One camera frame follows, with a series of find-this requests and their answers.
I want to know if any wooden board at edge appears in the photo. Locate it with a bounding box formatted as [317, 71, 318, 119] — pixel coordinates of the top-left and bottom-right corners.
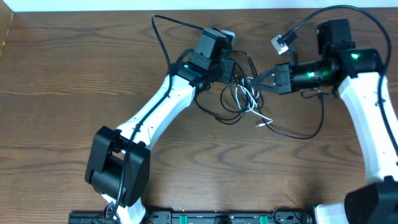
[0, 0, 14, 55]

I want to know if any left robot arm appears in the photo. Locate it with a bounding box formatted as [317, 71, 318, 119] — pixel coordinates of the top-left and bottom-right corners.
[85, 28, 235, 223]

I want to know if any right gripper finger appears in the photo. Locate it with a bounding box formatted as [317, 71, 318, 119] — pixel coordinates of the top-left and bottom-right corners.
[250, 79, 279, 93]
[251, 65, 279, 83]

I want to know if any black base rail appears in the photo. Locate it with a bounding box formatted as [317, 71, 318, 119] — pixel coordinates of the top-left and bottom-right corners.
[67, 207, 317, 224]

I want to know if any black usb cable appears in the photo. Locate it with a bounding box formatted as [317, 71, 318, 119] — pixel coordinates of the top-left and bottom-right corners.
[194, 62, 265, 126]
[229, 49, 336, 140]

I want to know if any white usb cable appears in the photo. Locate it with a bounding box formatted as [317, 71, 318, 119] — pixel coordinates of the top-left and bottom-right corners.
[234, 77, 274, 128]

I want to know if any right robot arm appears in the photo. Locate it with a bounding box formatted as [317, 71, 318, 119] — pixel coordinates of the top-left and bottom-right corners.
[251, 19, 397, 223]

